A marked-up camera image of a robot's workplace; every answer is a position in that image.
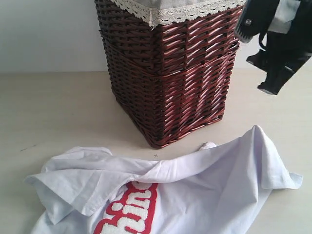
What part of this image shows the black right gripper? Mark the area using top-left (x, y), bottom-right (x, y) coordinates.
top-left (234, 0), bottom-right (312, 96)

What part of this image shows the white shirt with red lettering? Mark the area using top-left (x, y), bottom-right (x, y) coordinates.
top-left (25, 126), bottom-right (303, 234)

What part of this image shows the brown wicker laundry basket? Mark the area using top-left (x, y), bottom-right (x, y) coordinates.
top-left (95, 0), bottom-right (243, 148)

